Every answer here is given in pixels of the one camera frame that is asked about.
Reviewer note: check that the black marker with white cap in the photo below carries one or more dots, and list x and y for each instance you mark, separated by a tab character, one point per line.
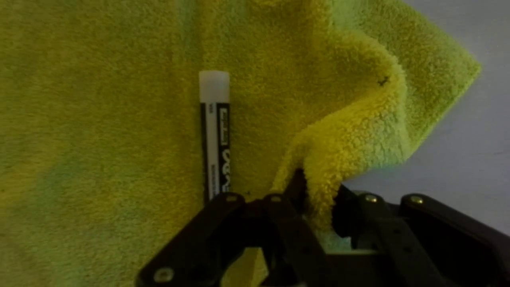
217	137

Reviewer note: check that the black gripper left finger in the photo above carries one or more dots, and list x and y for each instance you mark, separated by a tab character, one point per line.
287	228

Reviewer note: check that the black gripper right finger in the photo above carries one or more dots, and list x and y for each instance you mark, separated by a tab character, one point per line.
424	239

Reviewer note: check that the yellow terry cloth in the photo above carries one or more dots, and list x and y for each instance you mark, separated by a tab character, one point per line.
96	132

